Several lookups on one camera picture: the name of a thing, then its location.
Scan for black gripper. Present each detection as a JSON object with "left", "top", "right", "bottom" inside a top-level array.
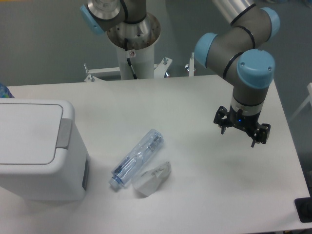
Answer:
[{"left": 214, "top": 106, "right": 271, "bottom": 148}]

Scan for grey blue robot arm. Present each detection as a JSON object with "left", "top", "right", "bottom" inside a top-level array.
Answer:
[{"left": 80, "top": 0, "right": 280, "bottom": 144}]

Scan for white trash can body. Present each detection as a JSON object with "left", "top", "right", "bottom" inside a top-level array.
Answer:
[{"left": 0, "top": 98, "right": 90, "bottom": 200}]

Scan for white trash can lid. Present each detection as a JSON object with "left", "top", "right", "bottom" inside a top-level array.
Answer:
[{"left": 0, "top": 99, "right": 75, "bottom": 165}]

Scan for black clamp at table edge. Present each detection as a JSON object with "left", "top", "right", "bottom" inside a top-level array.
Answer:
[{"left": 294, "top": 197, "right": 312, "bottom": 223}]

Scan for crumpled clear plastic bag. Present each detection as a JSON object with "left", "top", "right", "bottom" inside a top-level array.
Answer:
[{"left": 132, "top": 161, "right": 172, "bottom": 196}]

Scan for clear plastic water bottle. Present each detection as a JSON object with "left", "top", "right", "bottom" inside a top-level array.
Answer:
[{"left": 109, "top": 129, "right": 164, "bottom": 191}]

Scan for blue patterned object left edge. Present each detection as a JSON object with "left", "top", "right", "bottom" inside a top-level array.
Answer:
[{"left": 0, "top": 83, "right": 14, "bottom": 98}]

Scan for white frame right edge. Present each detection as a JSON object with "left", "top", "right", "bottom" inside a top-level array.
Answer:
[{"left": 289, "top": 82, "right": 312, "bottom": 122}]

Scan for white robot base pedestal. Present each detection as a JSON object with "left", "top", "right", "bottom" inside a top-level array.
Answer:
[{"left": 84, "top": 13, "right": 173, "bottom": 82}]

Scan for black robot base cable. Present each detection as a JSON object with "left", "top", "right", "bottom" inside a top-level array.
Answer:
[{"left": 123, "top": 38, "right": 139, "bottom": 80}]

